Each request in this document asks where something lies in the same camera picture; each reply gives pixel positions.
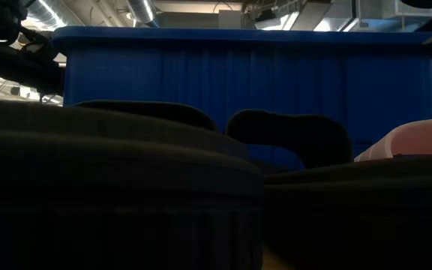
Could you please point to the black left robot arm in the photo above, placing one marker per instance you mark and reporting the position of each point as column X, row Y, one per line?
column 9, row 63

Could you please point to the grey ceiling box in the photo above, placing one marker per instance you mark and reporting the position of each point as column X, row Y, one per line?
column 231, row 19

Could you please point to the large blue plastic bin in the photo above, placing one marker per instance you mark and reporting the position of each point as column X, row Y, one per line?
column 238, row 75

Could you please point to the silver ceiling air duct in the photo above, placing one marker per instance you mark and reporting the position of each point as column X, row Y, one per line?
column 143, row 11
column 45, row 13

